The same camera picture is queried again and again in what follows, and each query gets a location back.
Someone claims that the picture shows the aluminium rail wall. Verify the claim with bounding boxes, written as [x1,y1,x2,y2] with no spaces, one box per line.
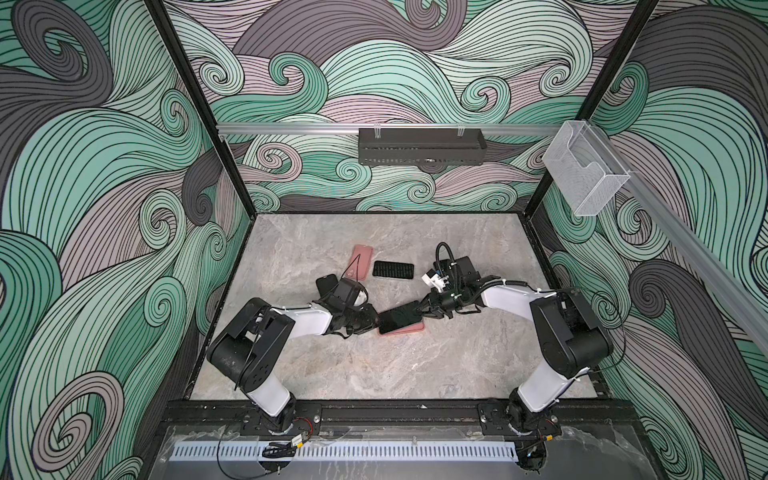
[216,122,561,136]
[593,126,767,352]

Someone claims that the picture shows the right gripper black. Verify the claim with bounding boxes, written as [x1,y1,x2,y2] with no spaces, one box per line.
[410,287,466,319]

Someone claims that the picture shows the clear plastic wall holder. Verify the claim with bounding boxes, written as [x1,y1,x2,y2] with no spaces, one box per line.
[543,120,630,217]

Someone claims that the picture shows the black phone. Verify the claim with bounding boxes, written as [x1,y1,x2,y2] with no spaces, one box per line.
[378,301,423,335]
[315,274,338,299]

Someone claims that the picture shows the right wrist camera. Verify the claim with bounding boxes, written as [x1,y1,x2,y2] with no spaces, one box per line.
[421,269,446,293]

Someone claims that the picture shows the black wall tray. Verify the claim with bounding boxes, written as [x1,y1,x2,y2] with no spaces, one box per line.
[357,127,488,166]

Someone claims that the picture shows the aluminium rail back wall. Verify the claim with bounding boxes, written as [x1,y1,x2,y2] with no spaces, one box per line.
[216,122,561,136]

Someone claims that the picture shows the pink phone case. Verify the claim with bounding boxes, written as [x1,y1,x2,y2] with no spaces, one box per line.
[380,321,425,336]
[344,244,374,282]

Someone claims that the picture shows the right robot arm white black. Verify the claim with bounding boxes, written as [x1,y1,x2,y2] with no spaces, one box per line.
[419,257,614,417]

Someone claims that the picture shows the white slotted cable duct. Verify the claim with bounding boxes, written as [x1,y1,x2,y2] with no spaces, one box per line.
[170,441,518,462]

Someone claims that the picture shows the aluminium rail right wall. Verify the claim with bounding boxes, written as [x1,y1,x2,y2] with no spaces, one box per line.
[593,126,767,352]

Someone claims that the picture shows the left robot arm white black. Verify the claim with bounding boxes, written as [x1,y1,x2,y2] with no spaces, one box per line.
[206,274,379,425]

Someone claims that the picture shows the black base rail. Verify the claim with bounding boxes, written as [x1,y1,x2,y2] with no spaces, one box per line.
[161,398,637,432]

